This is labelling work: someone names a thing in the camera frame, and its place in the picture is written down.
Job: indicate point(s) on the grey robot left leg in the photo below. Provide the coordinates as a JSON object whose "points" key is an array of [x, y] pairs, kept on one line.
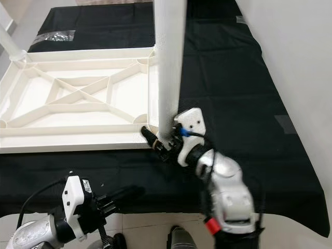
{"points": [[114, 243]]}

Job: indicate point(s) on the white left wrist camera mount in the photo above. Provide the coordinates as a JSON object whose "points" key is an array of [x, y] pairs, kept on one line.
{"points": [[75, 199]]}

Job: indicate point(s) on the grey robot leg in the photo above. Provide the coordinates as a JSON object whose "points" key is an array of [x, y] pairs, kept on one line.
{"points": [[181, 238], [114, 243]]}

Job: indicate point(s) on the white plastic table top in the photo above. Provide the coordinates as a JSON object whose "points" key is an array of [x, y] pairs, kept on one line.
{"points": [[72, 140]]}

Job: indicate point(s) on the red connector block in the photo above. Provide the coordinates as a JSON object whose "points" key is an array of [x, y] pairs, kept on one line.
{"points": [[212, 226]]}

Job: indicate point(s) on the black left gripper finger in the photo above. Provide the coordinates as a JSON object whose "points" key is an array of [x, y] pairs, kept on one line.
{"points": [[118, 207], [127, 193]]}

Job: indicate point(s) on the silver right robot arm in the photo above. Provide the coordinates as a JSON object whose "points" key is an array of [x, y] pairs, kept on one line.
{"points": [[231, 192]]}

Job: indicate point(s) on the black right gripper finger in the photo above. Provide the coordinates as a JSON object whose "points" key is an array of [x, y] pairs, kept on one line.
{"points": [[150, 137]]}

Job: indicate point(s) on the clear tape strip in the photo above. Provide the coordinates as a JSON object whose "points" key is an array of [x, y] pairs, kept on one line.
{"points": [[285, 124], [54, 36]]}

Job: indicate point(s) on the grey robot right leg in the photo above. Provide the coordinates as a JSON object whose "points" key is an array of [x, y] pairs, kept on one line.
{"points": [[181, 238]]}

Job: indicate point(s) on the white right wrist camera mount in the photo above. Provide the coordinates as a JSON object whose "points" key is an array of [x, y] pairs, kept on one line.
{"points": [[193, 120]]}

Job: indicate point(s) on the black tablecloth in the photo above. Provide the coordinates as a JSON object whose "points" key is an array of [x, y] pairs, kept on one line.
{"points": [[228, 78]]}

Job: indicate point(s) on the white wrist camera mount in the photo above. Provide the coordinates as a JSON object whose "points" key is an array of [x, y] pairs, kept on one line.
{"points": [[75, 199], [193, 120]]}

